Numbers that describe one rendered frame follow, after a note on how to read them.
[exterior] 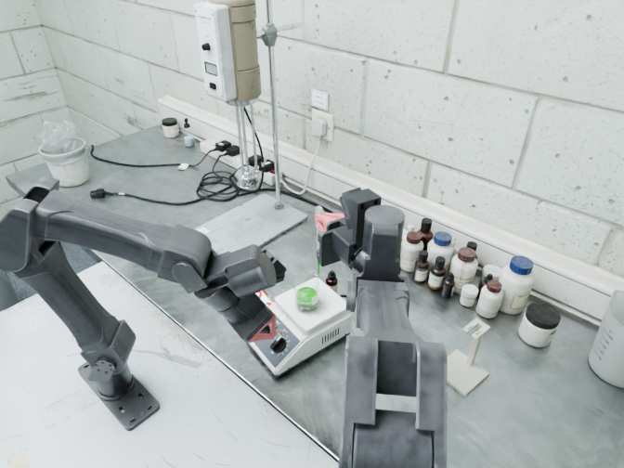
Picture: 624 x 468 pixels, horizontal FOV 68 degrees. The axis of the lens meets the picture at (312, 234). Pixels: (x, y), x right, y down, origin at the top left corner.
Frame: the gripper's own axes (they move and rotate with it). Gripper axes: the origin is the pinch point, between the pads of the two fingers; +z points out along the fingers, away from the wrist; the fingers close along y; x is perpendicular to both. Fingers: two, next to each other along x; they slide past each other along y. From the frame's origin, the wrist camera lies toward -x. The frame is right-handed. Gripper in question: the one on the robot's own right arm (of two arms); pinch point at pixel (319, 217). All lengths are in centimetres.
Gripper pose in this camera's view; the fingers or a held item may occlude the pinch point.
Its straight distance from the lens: 84.0
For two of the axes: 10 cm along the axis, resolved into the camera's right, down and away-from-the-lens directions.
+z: -5.0, -4.8, 7.2
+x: -0.1, 8.3, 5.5
